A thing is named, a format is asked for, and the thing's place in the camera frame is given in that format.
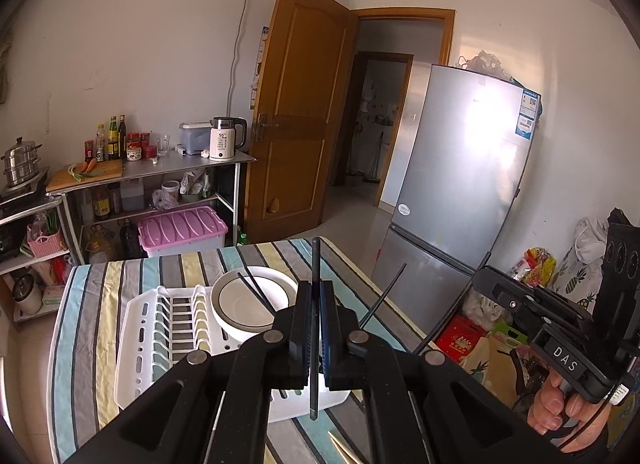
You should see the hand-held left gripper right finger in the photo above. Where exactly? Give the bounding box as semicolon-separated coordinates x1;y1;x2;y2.
319;280;566;464

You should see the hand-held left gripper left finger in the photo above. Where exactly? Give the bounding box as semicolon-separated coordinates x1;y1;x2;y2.
65;280;313;464

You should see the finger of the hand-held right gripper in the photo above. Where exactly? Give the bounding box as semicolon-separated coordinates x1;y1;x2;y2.
500;301;594;346
471;267;598;334

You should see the person's right hand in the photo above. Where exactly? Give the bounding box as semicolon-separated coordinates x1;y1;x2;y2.
526;371;613;455

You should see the colourful snack bag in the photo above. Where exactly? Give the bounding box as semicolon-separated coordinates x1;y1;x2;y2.
510;247;556;287

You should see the pineapple print bag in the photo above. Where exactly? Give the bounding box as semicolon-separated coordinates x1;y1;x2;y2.
552;244;603;315

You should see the white dark-rimmed bowl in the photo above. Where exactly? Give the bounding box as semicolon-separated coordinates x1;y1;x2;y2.
212;267;296;333

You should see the large white bowl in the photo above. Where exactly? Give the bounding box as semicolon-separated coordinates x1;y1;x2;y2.
210;267;299;345

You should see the red cardboard box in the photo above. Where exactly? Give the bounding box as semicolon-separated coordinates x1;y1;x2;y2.
436;314;483;367

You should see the bamboo chopstick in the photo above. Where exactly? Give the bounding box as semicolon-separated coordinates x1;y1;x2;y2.
327;431;362;464

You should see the silver refrigerator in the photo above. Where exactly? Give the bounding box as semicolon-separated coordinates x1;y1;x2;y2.
370;63;543;345

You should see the pink-lidded storage box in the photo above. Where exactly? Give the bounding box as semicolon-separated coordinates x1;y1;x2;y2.
137;205;229;259

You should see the white plastic dish rack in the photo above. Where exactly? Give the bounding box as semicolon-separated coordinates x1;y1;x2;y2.
114;284;352;422

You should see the white electric kettle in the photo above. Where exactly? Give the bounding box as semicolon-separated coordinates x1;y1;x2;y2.
208;116;248;161

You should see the steel kitchen table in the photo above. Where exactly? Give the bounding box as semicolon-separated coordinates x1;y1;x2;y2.
46;149;257;265

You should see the striped tablecloth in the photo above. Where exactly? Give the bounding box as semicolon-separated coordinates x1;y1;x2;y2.
47;237;436;464

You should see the white plastic jug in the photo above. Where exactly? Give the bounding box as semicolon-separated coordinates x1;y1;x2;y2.
120;178;146;211

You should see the clear plastic storage box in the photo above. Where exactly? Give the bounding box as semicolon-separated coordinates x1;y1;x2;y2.
179;121;213;156

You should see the brown sauce bottle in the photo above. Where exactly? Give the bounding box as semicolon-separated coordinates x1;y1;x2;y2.
92;187;111;221

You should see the clear plastic bag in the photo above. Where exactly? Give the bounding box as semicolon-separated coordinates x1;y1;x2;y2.
452;50;516;82

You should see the wooden door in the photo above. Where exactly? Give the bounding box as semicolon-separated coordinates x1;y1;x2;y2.
244;0;360;245

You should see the wooden cutting board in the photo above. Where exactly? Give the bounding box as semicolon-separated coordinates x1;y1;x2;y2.
47;160;124;191

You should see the pink plastic basket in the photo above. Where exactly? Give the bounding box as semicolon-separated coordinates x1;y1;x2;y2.
27;227;68;258

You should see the small rice cooker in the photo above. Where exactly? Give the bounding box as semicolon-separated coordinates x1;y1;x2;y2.
11;271;43;316

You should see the metal shelf rack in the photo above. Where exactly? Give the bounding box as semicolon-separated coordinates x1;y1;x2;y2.
0;194;86;325

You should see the black kitchen appliance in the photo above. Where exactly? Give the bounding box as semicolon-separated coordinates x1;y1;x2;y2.
0;230;25;263

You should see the black stove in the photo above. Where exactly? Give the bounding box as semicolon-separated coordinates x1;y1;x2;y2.
0;167;51;205

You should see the steel steamer pot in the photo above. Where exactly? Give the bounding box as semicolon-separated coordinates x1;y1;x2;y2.
1;137;43;187

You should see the wall calendar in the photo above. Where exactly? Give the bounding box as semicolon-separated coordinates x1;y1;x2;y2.
250;26;272;109

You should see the white wall cable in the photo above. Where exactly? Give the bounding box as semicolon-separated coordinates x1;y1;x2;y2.
227;0;257;120

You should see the wooden door frame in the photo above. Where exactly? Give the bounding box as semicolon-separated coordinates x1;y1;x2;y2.
350;8;457;210

